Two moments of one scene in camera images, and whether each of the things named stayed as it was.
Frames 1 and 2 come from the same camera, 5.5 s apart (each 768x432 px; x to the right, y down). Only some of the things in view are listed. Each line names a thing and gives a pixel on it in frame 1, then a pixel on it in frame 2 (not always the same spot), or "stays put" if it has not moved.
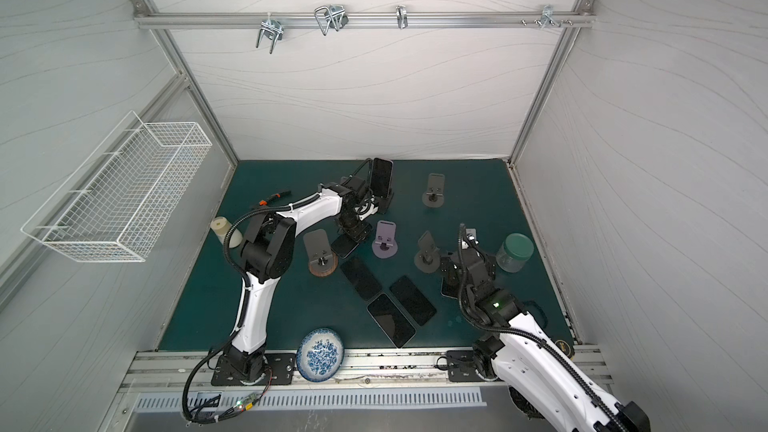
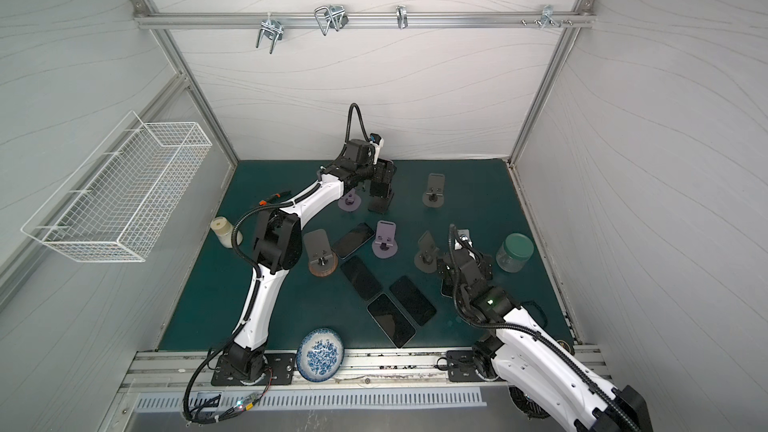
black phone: [397, 326] stays put
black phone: [412, 300] stays put
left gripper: [363, 231] to [380, 177]
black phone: [450, 286] stays put
